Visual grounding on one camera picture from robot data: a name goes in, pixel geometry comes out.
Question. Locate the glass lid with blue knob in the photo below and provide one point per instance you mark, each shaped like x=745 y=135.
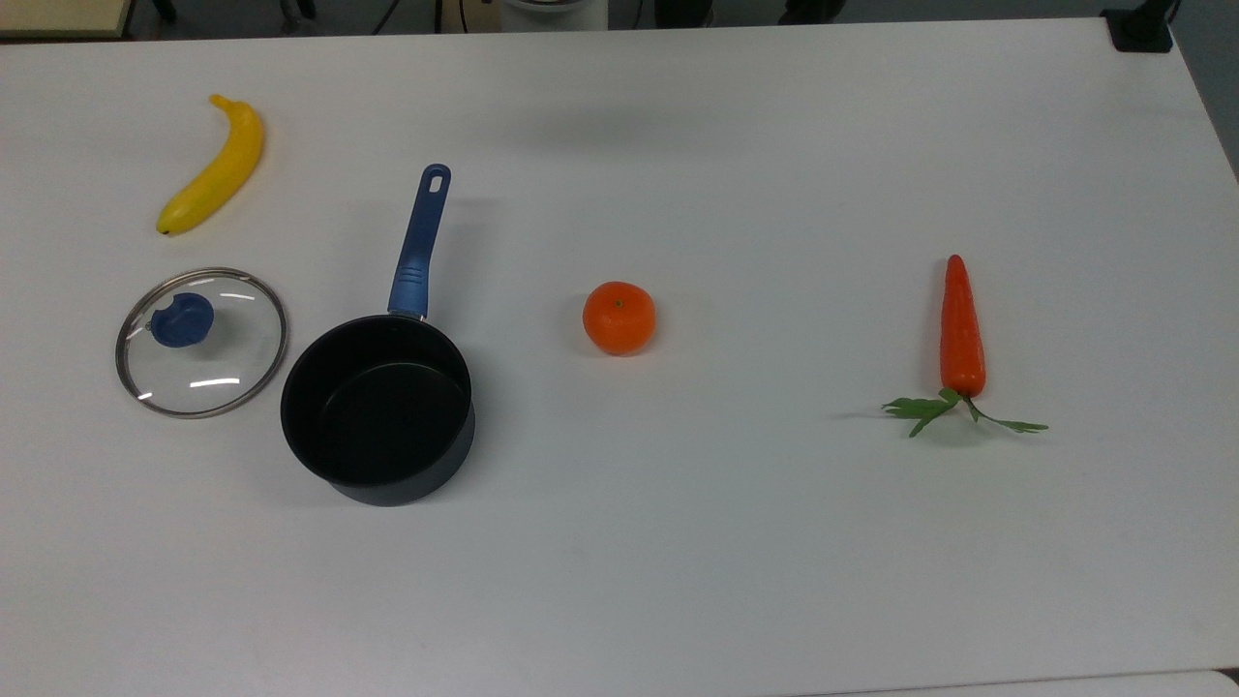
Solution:
x=184 y=320

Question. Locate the orange mandarin fruit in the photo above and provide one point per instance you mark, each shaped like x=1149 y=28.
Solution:
x=619 y=319

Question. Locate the orange carrot with green leaves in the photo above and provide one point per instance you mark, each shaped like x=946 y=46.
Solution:
x=961 y=329

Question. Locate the yellow banana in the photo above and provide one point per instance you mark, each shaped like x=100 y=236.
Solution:
x=223 y=169

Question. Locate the beige wooden furniture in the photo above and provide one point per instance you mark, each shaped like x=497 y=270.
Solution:
x=58 y=15

